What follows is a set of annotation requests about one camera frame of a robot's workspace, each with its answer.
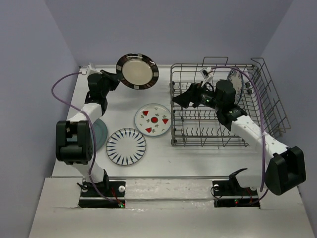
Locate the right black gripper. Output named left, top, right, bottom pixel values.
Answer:
left=172, top=81, right=222, bottom=111

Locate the dark brown rimmed plate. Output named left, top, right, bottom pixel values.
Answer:
left=115, top=53, right=159, bottom=90

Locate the watermelon pattern plate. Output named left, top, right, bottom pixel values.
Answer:
left=134, top=103, right=171, bottom=137

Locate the blue floral plate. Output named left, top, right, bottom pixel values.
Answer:
left=226, top=69, right=244, bottom=104

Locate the plain teal plate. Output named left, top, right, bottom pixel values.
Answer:
left=93, top=119, right=108, bottom=151

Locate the blue striped white plate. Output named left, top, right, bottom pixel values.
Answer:
left=106, top=128, right=147, bottom=166

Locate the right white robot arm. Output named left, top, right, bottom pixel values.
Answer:
left=172, top=80, right=307, bottom=195

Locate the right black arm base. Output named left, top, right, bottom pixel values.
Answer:
left=211, top=180, right=260, bottom=208

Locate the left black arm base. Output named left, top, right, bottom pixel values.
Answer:
left=77, top=180, right=126, bottom=209

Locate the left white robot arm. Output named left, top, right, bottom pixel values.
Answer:
left=55, top=70, right=123, bottom=196

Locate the grey wire dish rack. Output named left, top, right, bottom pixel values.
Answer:
left=170, top=57, right=291, bottom=147

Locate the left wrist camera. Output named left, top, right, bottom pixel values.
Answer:
left=80, top=63, right=101, bottom=76

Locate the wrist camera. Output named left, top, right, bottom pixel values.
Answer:
left=200, top=67, right=214, bottom=86
left=80, top=63, right=101, bottom=76

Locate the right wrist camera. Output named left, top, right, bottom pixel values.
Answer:
left=200, top=67, right=214, bottom=86

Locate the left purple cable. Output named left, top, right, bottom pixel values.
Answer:
left=51, top=71, right=124, bottom=207

